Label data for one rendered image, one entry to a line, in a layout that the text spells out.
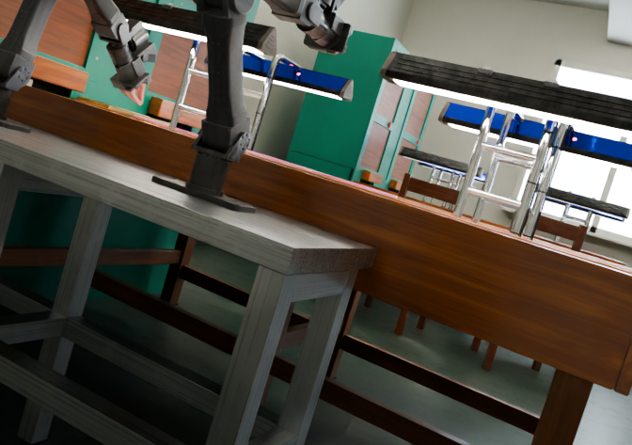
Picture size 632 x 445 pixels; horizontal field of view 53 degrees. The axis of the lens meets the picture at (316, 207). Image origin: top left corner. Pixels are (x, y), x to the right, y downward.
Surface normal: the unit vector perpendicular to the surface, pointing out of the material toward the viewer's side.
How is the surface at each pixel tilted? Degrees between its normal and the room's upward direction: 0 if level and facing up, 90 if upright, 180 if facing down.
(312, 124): 90
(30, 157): 90
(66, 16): 90
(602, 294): 90
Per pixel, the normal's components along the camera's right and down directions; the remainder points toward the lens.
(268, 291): -0.40, -0.06
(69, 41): 0.86, 0.29
